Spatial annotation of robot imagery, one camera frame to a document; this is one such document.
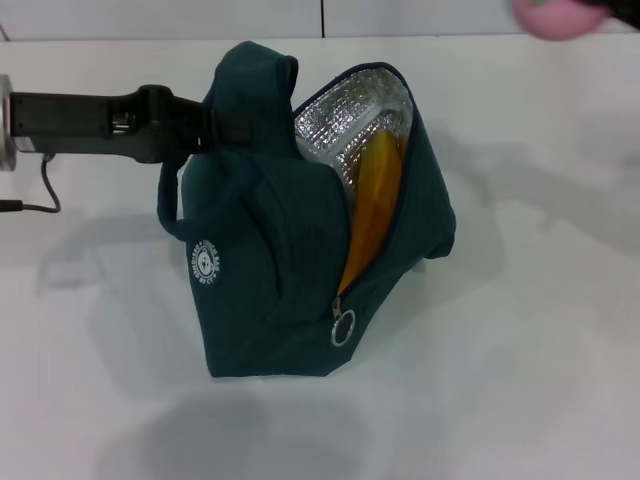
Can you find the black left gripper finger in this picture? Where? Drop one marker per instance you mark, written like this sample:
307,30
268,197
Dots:
232,130

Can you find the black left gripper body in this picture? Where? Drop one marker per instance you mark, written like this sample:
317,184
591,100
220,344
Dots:
90,125

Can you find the dark teal lunch bag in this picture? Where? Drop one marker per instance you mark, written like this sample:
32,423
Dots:
280,240

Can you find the yellow toy banana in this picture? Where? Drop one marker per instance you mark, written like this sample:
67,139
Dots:
377,200

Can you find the pink toy peach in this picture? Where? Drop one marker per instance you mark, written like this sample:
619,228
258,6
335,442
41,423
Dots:
555,17

